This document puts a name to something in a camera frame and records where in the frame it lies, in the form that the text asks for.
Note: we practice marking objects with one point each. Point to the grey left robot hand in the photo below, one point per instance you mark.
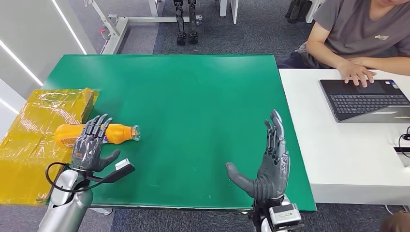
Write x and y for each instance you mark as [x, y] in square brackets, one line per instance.
[86, 153]

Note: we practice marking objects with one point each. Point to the person's right hand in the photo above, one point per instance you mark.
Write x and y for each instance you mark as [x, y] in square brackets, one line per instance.
[355, 74]

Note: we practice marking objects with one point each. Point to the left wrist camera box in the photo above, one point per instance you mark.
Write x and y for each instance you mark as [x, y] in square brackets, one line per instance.
[123, 167]

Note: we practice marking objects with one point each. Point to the white desk socket box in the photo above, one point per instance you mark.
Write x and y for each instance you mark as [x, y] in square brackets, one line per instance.
[404, 156]

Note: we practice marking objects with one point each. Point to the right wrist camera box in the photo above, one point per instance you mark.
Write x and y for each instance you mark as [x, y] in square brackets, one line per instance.
[285, 216]

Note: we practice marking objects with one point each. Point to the orange juice bottle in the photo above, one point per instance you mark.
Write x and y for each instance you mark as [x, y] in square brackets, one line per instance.
[120, 132]

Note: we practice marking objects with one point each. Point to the green table mat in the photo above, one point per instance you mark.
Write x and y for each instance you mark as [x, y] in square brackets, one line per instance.
[192, 96]

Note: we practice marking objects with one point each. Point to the person's right forearm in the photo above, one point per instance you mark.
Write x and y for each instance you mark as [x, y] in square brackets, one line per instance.
[322, 52]

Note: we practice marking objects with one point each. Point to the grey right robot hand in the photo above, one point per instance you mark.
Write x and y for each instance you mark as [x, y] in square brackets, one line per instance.
[272, 176]

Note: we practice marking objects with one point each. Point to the white slanted furniture leg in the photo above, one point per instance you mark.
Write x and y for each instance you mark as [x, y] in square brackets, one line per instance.
[314, 11]

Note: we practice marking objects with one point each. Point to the black robot leg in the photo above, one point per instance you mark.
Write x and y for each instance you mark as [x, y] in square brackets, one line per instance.
[180, 22]
[192, 22]

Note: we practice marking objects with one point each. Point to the white desk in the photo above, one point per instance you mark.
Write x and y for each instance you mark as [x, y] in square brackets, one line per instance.
[336, 153]

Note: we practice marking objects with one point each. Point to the yellow taped cardboard box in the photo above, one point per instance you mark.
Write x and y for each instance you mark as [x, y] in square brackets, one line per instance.
[35, 109]

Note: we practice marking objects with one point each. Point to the dark grey laptop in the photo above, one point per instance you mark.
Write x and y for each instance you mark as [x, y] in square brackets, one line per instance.
[362, 102]

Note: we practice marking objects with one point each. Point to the person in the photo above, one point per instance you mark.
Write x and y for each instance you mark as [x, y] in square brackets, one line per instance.
[352, 28]

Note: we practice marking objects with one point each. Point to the white metal stand frame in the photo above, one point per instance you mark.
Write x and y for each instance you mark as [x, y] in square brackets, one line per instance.
[117, 27]

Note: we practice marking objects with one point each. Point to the person's left forearm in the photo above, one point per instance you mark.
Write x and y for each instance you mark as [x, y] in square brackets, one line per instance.
[384, 63]

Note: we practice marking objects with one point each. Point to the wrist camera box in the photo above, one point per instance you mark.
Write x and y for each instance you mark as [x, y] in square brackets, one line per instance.
[285, 216]
[123, 167]

